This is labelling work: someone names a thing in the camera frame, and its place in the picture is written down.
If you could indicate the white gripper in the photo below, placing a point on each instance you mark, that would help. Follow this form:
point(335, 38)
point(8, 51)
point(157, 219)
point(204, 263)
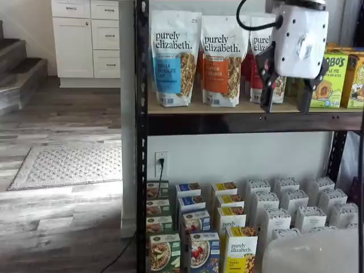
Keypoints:
point(301, 37)

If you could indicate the yellow Bobo's snack box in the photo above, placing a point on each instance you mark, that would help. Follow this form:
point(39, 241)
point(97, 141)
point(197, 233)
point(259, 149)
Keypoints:
point(354, 85)

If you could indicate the purple box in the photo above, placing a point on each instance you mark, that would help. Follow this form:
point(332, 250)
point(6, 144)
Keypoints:
point(359, 190)

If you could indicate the black metal shelf rack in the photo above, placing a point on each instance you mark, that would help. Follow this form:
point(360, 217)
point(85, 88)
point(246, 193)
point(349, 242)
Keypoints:
point(141, 113)

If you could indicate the green oatmeal box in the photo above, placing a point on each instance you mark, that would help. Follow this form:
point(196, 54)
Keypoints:
point(157, 207)
point(159, 224)
point(155, 190)
point(165, 253)

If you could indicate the red label granola bag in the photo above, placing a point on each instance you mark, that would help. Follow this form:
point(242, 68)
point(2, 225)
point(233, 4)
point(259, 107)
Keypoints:
point(258, 37)

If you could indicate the orange label granola bag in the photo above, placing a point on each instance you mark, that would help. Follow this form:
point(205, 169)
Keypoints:
point(200, 74)
point(224, 62)

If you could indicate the blue label granola bag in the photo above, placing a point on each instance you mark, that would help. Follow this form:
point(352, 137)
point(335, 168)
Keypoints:
point(170, 57)

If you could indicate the white drawer cabinet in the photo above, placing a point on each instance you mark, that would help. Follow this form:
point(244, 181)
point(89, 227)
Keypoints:
point(74, 48)

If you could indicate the grey patterned doormat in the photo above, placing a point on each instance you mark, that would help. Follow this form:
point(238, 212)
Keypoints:
point(71, 167)

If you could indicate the grey wooden staircase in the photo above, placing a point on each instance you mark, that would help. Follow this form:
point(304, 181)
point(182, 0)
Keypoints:
point(17, 71)

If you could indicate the white wall outlet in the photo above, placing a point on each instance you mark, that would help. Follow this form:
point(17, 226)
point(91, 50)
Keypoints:
point(161, 173)

